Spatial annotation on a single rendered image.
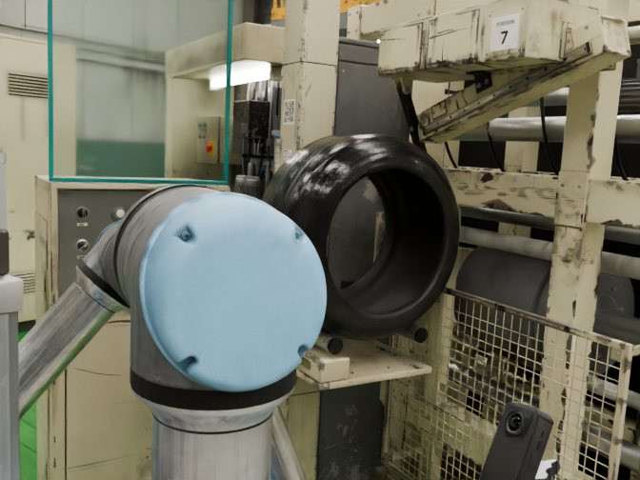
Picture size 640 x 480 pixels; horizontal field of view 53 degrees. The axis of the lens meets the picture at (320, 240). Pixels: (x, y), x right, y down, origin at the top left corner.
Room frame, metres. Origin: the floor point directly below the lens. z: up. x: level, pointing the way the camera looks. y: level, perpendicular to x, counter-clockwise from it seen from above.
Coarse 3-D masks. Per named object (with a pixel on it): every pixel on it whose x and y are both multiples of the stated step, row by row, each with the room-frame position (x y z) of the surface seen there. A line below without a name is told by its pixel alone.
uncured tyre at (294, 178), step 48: (336, 144) 1.67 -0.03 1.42; (384, 144) 1.67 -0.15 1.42; (288, 192) 1.63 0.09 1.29; (336, 192) 1.58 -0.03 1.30; (384, 192) 1.98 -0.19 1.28; (432, 192) 1.75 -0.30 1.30; (384, 240) 2.01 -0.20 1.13; (432, 240) 1.92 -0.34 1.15; (384, 288) 1.96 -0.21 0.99; (432, 288) 1.74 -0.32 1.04; (384, 336) 1.71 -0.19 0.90
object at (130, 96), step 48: (48, 0) 1.86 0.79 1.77; (96, 0) 1.93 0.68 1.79; (144, 0) 2.00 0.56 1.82; (192, 0) 2.08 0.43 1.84; (48, 48) 1.87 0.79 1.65; (96, 48) 1.93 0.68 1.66; (144, 48) 2.00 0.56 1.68; (192, 48) 2.08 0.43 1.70; (48, 96) 1.88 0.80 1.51; (96, 96) 1.93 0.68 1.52; (144, 96) 2.00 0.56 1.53; (192, 96) 2.08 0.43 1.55; (96, 144) 1.93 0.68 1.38; (144, 144) 2.01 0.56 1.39; (192, 144) 2.08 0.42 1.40
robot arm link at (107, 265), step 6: (108, 246) 1.00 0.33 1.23; (108, 252) 0.99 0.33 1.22; (102, 258) 1.01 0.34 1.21; (108, 258) 0.98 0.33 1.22; (102, 264) 1.00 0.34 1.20; (108, 264) 0.98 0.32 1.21; (108, 270) 0.98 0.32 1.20; (108, 276) 0.98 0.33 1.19; (114, 276) 0.97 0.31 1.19; (114, 282) 0.97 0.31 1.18; (114, 288) 0.98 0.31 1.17; (120, 294) 0.97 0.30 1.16; (126, 300) 0.97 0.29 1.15
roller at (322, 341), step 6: (324, 330) 1.67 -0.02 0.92; (318, 336) 1.65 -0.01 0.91; (324, 336) 1.63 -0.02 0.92; (330, 336) 1.62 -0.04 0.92; (318, 342) 1.64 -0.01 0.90; (324, 342) 1.62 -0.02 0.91; (330, 342) 1.60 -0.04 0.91; (336, 342) 1.61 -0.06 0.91; (342, 342) 1.62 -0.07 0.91; (324, 348) 1.62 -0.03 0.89; (330, 348) 1.60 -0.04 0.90; (336, 348) 1.61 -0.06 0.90; (342, 348) 1.62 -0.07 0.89
